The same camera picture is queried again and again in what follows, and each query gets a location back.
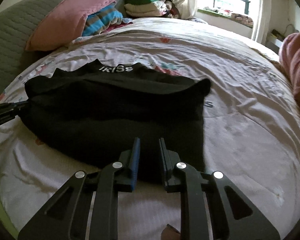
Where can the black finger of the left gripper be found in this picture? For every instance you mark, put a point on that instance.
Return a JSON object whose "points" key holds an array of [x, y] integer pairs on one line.
{"points": [[8, 111]]}

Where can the black long sleeve sweater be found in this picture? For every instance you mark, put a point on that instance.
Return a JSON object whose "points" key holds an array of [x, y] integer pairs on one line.
{"points": [[94, 113]]}

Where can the white side desk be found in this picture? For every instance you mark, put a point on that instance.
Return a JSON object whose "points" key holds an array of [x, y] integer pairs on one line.
{"points": [[274, 41]]}

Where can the items on window sill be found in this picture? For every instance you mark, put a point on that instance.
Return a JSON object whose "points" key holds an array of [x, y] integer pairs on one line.
{"points": [[229, 14]]}

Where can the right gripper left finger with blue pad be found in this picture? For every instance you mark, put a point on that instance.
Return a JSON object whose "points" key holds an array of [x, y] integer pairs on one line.
{"points": [[85, 206]]}

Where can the grey quilted headboard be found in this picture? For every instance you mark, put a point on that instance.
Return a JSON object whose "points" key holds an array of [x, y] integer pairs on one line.
{"points": [[17, 23]]}

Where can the stack of folded clothes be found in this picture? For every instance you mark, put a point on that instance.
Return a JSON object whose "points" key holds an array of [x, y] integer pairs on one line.
{"points": [[151, 8]]}

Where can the white curtain right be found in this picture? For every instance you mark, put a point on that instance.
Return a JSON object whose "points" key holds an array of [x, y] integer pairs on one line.
{"points": [[262, 21]]}

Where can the pink quilted pillow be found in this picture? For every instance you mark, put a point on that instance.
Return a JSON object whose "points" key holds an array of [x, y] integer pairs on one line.
{"points": [[63, 24]]}

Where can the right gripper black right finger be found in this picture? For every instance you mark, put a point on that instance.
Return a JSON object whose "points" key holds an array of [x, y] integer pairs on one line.
{"points": [[212, 206]]}

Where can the right hand thumb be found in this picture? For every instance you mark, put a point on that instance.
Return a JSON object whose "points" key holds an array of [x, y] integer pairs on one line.
{"points": [[170, 233]]}

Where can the blue striped folded cloth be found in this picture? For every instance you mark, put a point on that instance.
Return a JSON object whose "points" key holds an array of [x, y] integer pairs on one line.
{"points": [[100, 21]]}

